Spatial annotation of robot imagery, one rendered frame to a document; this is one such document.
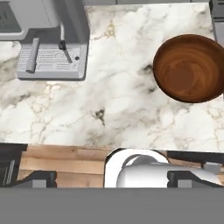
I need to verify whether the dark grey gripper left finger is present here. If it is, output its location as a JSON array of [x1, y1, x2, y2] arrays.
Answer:
[[12, 170, 58, 189]]

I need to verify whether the grey espresso machine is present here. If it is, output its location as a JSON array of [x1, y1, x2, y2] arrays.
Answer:
[[0, 0, 90, 81]]

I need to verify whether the brown wooden bowl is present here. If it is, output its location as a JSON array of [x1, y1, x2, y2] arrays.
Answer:
[[152, 33, 224, 104]]

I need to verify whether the grey appliance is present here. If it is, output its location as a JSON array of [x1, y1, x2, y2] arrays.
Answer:
[[209, 0, 224, 46]]

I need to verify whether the white round object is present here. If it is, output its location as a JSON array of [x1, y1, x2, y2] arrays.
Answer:
[[103, 148, 223, 189]]

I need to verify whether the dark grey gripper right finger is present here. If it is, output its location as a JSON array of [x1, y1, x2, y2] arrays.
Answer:
[[166, 170, 223, 189]]

